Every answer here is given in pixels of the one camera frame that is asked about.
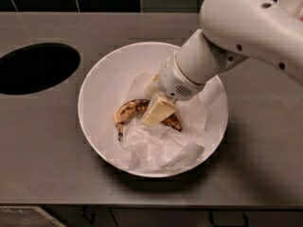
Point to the spotted ripe banana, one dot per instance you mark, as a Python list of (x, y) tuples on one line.
[(139, 106)]

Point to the crumpled white paper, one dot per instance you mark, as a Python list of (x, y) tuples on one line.
[(162, 149)]

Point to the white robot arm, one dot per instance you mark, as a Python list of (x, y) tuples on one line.
[(231, 31)]

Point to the black cabinet handle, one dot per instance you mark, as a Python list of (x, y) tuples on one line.
[(88, 215)]

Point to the large white bowl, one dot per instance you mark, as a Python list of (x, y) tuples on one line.
[(121, 76)]

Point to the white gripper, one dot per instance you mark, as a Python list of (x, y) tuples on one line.
[(172, 79)]

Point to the black drawer handle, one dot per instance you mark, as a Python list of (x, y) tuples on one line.
[(228, 219)]

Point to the round black counter hole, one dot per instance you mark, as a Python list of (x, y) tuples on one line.
[(37, 67)]

